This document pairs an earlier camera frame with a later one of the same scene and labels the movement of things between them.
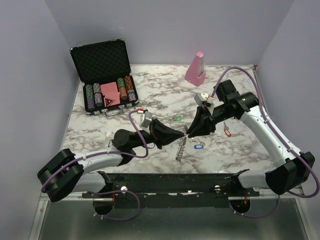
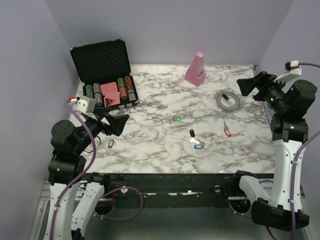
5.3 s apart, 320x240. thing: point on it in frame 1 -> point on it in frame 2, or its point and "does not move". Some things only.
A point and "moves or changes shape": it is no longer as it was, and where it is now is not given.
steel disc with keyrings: x=181 y=144 moves or changes shape
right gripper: x=202 y=124 -> x=264 y=81
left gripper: x=161 y=134 -> x=117 y=123
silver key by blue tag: x=201 y=143 does not move
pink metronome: x=196 y=74 does not move
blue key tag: x=198 y=146 does not move
